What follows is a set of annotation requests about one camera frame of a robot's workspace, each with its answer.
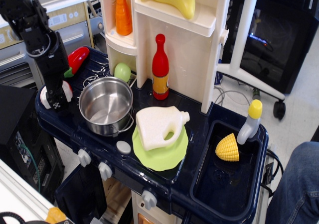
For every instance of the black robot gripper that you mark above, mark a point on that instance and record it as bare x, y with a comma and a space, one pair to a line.
52, 61

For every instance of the red and white toy sushi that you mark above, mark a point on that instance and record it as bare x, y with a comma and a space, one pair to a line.
68, 91

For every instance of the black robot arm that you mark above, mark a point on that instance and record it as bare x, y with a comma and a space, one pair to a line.
30, 22

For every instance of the stainless steel pot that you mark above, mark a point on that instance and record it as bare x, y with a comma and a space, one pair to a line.
106, 105

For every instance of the red toy chili pepper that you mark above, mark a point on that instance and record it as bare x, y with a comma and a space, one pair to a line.
75, 60

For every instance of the black computer case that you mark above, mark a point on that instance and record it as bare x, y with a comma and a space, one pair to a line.
24, 146

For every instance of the grey left stove knob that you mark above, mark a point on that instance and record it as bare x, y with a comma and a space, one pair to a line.
84, 157

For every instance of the grey stove knob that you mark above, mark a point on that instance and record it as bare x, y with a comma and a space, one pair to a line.
84, 157
149, 199
106, 171

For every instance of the light green toy fruit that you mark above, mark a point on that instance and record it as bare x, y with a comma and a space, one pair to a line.
122, 71

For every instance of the dark blue toy kitchen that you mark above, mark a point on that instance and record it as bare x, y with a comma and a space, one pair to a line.
201, 189

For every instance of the grey oval button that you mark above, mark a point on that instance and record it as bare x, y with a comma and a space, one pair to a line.
123, 147

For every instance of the grey middle stove knob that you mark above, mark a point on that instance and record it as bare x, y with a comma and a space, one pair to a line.
106, 171

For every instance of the wooden toy kitchen oven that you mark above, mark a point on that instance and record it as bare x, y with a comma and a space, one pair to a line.
69, 17

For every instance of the white toy jug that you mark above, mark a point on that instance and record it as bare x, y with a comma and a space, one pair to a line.
159, 127

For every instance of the orange toy carrot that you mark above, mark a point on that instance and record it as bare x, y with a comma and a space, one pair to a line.
123, 18

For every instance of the red toy ketchup bottle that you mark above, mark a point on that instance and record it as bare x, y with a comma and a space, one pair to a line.
160, 70

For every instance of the yellow object at bottom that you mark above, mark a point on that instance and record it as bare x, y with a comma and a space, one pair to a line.
55, 215

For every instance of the light green toy plate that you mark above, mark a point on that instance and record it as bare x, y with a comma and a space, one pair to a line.
161, 159

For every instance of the grey right stove knob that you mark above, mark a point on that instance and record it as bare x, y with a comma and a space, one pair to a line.
149, 199

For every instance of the cream toy kitchen shelf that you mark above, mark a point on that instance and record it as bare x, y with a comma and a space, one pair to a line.
192, 46

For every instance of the yellow toy corn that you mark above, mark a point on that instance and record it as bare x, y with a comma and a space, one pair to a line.
227, 149

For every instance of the white wheeled stand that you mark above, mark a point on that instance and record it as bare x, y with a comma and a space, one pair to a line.
233, 69

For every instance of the grey yellow toy faucet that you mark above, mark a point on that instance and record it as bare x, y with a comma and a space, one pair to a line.
251, 125

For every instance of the black monitor screen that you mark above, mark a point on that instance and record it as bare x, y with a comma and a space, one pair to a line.
284, 31

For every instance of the blue jeans leg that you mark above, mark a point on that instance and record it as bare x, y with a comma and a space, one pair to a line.
296, 199

